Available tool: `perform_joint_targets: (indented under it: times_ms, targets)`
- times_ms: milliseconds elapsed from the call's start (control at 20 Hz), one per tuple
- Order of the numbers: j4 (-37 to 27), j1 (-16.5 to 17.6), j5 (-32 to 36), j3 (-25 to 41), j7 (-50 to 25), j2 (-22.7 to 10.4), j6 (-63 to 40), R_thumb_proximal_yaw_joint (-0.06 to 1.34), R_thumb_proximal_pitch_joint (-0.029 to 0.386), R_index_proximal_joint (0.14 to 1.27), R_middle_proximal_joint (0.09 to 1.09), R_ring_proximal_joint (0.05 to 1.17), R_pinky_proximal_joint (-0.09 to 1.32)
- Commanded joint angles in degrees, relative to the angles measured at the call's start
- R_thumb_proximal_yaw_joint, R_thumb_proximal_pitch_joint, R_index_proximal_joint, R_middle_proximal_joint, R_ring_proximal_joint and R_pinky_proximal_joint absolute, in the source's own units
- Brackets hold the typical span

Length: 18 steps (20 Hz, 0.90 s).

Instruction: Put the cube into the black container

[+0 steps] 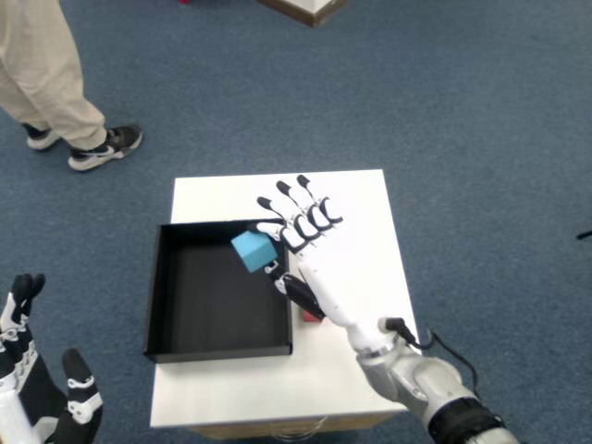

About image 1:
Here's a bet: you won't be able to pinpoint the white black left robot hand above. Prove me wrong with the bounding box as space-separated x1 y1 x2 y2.
0 273 105 444

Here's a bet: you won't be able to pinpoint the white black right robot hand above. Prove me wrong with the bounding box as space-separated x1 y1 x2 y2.
248 174 409 358

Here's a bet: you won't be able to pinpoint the blue cube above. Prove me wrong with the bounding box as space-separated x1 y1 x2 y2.
229 230 277 274

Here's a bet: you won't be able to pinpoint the black open cardboard box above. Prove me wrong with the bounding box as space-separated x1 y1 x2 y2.
142 218 294 364

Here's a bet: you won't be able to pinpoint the white table with wooden base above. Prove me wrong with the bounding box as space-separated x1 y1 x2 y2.
149 168 423 438

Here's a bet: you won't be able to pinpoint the black white sneaker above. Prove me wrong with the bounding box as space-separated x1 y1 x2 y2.
20 122 61 152
68 123 143 172

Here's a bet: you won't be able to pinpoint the white board with wooden edge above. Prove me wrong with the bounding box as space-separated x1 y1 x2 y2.
256 0 348 28

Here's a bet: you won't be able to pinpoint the beige trousers of person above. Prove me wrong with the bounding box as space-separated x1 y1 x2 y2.
0 0 108 150

